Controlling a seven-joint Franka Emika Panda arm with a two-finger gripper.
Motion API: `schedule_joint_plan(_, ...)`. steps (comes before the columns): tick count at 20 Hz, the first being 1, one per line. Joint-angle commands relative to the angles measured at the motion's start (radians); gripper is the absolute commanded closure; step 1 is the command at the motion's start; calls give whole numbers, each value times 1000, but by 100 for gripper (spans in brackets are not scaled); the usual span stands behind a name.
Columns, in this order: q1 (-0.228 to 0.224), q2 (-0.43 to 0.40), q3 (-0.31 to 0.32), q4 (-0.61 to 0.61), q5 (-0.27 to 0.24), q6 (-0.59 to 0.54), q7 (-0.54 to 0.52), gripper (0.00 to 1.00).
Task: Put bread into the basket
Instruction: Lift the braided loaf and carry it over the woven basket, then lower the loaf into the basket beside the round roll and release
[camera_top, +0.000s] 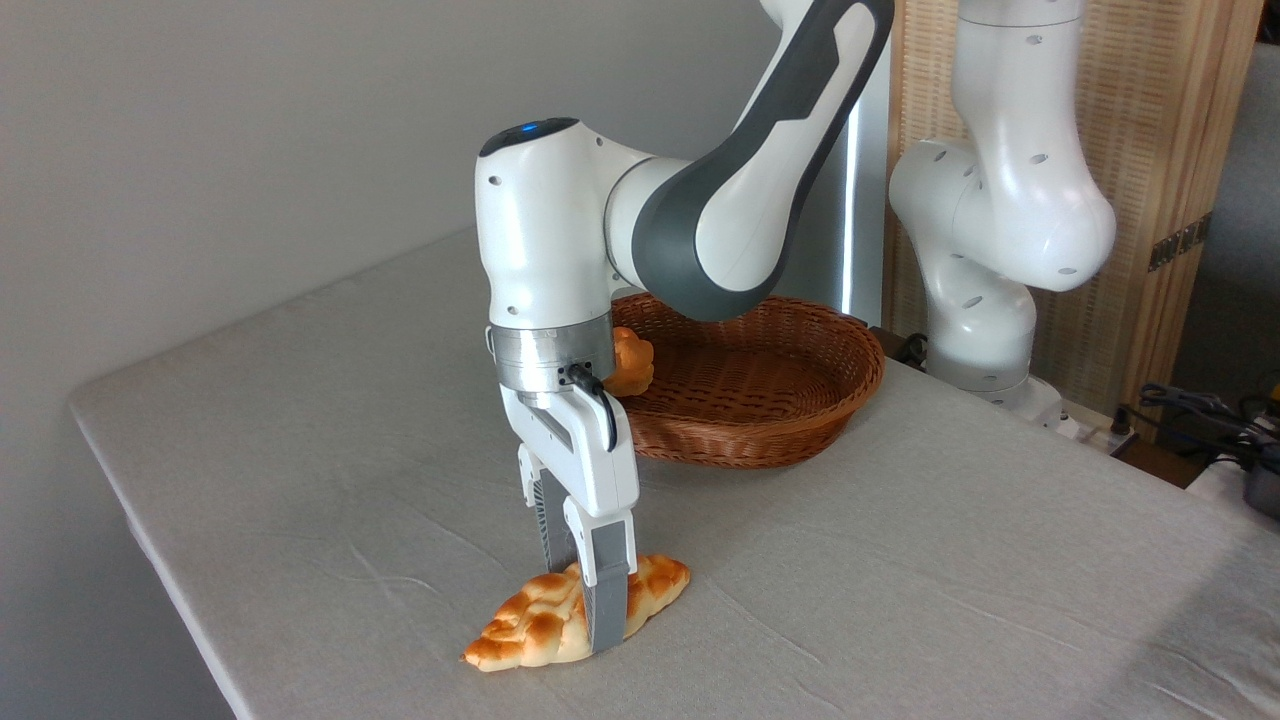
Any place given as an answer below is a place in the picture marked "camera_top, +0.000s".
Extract wooden woven folding screen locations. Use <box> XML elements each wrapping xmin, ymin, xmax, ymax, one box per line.
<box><xmin>885</xmin><ymin>0</ymin><xmax>1266</xmax><ymax>421</ymax></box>

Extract small round knotted bread roll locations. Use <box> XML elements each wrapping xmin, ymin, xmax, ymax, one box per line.
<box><xmin>603</xmin><ymin>326</ymin><xmax>656</xmax><ymax>398</ymax></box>

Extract black metal screen hinge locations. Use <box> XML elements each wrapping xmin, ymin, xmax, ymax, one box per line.
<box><xmin>1147</xmin><ymin>212</ymin><xmax>1213</xmax><ymax>273</ymax></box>

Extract black clamp behind basket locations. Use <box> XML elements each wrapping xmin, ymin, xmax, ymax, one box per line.
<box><xmin>870</xmin><ymin>325</ymin><xmax>931</xmax><ymax>371</ymax></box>

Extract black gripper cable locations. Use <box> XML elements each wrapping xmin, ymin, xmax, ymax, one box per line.
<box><xmin>560</xmin><ymin>362</ymin><xmax>619</xmax><ymax>453</ymax></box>

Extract grey tablecloth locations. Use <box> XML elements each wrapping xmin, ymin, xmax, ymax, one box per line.
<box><xmin>68</xmin><ymin>225</ymin><xmax>1280</xmax><ymax>720</ymax></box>

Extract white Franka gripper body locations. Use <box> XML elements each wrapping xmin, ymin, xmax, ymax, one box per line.
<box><xmin>497</xmin><ymin>385</ymin><xmax>641</xmax><ymax>522</ymax></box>

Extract long braided bread loaf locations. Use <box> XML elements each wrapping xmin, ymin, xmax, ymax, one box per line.
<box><xmin>460</xmin><ymin>555</ymin><xmax>692</xmax><ymax>672</ymax></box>

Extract silver vertical post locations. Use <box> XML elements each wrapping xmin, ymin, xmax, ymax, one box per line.
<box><xmin>840</xmin><ymin>30</ymin><xmax>893</xmax><ymax>326</ymax></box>

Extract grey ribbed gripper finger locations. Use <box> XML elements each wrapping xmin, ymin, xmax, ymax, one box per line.
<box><xmin>517</xmin><ymin>445</ymin><xmax>579</xmax><ymax>573</ymax></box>
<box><xmin>563</xmin><ymin>495</ymin><xmax>638</xmax><ymax>654</ymax></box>

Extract brown oval wicker basket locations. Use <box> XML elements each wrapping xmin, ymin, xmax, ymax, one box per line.
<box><xmin>608</xmin><ymin>292</ymin><xmax>887</xmax><ymax>469</ymax></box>

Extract tangled black cables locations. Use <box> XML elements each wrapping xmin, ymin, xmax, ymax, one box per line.
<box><xmin>1115</xmin><ymin>383</ymin><xmax>1280</xmax><ymax>471</ymax></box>

